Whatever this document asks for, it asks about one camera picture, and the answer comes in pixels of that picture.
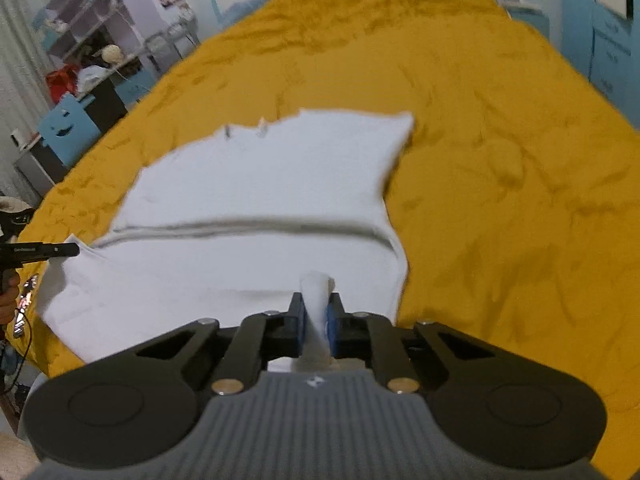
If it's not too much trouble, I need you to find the blue nightstand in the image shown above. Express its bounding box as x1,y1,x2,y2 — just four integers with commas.
489,0,551,42

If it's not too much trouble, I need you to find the white printed sweatshirt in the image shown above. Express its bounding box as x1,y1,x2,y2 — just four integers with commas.
37,109,416,376

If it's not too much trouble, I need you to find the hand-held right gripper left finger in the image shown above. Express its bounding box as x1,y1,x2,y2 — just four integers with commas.
132,292,307,396

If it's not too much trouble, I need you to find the red bag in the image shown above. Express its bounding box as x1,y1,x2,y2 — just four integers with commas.
46,64,82,102

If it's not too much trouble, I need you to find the grey metal rack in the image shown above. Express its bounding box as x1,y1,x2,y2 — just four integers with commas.
146,15,202,74

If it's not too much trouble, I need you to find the person's left hand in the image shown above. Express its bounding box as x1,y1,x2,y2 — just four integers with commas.
0,270,22,327

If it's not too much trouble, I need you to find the white shelf unit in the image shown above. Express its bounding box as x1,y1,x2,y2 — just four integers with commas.
32,0,152,62

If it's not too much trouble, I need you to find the yellow bed blanket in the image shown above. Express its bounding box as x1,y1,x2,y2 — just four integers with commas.
17,0,640,480

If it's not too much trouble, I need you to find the cluttered desk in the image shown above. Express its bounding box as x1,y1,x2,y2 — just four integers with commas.
14,52,157,197

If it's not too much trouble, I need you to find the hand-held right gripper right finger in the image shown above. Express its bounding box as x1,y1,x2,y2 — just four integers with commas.
325,292,499,395

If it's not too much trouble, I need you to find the blue smiley face chair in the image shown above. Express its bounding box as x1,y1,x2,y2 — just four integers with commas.
37,94,102,167

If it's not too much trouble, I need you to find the black cable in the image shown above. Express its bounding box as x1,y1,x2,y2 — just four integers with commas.
0,305,34,397

